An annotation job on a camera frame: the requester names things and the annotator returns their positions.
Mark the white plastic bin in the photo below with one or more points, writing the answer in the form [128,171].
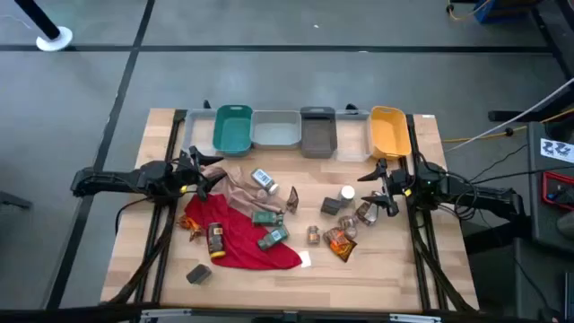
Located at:
[275,132]

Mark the dark jar with yellow lid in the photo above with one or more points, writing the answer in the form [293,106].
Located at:
[216,240]

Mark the red box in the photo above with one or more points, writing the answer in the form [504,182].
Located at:
[549,188]

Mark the orange spice packet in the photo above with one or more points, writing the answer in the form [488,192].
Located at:
[339,244]
[190,225]

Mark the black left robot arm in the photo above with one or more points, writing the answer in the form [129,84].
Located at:
[112,179]

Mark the dark rectangular spice tin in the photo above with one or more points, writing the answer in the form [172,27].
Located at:
[331,206]
[198,274]

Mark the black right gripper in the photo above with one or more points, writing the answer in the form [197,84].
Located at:
[399,181]

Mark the grey furniture foot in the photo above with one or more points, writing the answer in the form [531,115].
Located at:
[13,200]

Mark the black side cabinet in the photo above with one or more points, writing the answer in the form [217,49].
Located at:
[538,215]

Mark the teal plastic bin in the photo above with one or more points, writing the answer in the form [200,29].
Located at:
[232,132]

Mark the smoky grey plastic bin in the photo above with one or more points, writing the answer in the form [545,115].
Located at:
[318,134]

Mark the white tape piece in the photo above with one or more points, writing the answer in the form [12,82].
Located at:
[428,116]

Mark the white card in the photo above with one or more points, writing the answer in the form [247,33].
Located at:
[306,260]

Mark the small glass spice jar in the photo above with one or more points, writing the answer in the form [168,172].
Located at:
[346,221]
[351,233]
[262,194]
[313,235]

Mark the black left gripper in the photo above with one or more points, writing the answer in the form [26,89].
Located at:
[186,172]

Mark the red cloth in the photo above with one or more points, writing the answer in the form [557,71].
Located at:
[237,244]

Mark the white marker tag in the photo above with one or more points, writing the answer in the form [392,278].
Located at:
[556,150]

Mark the clear plastic bin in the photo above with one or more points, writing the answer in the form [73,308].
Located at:
[352,139]
[199,134]

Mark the black pole with white base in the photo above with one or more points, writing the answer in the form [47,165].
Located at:
[54,39]

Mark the yellow plastic bin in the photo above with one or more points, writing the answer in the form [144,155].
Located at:
[390,132]

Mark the black table clamp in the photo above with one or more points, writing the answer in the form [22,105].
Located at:
[351,107]
[206,105]

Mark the black desk frame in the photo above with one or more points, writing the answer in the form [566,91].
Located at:
[556,31]

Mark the green-capped spice jar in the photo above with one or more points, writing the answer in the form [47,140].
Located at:
[266,218]
[272,238]

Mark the blue box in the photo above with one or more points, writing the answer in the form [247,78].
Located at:
[498,12]

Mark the beige cloth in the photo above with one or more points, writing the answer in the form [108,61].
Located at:
[242,193]

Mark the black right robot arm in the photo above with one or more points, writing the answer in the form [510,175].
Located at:
[475,193]

